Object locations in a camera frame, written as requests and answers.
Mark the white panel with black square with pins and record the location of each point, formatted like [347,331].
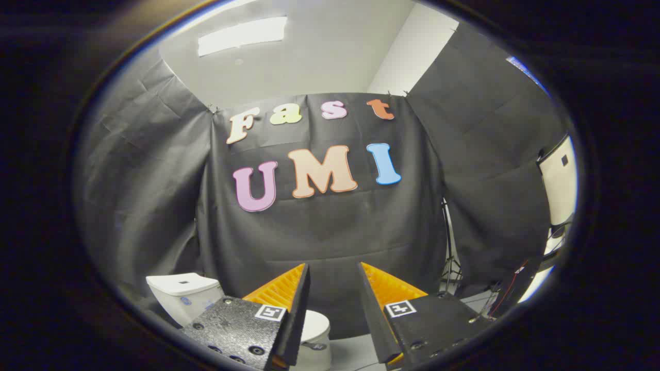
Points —
[559,180]

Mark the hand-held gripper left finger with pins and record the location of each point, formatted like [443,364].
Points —
[296,314]

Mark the ceiling light panel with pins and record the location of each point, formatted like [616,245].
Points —
[242,35]

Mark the black tripod stand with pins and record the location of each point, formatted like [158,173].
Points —
[449,257]

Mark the white toilet lid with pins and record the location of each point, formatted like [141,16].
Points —
[315,324]

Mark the white toilet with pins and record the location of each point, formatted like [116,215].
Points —
[180,296]

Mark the black backdrop cloth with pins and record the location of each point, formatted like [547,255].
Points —
[330,232]

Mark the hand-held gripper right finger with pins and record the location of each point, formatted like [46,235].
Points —
[374,319]

